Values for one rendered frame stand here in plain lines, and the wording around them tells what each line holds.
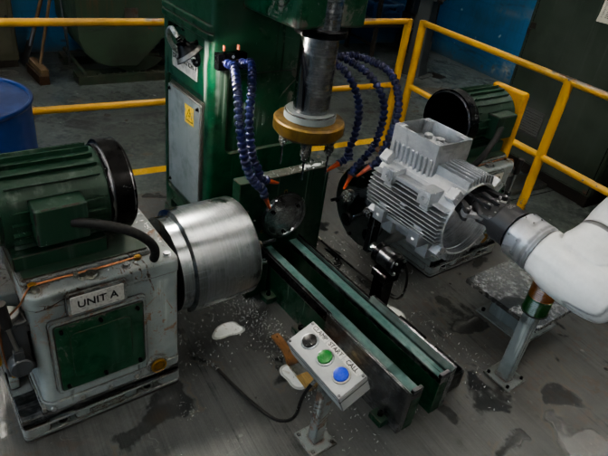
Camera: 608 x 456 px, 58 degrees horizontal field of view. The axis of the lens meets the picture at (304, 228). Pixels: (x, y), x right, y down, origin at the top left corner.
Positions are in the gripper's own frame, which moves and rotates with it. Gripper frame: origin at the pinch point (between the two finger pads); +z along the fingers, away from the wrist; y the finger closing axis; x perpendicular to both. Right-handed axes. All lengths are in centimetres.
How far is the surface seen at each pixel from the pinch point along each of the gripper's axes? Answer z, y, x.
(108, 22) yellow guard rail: 245, -18, 62
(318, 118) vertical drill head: 33.7, 4.6, 5.3
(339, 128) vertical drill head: 30.7, -0.3, 7.3
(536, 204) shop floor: 95, -283, 148
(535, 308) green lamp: -22.9, -24.7, 29.0
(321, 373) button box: -13.9, 31.8, 30.3
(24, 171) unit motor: 32, 70, 6
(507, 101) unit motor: 29, -65, 7
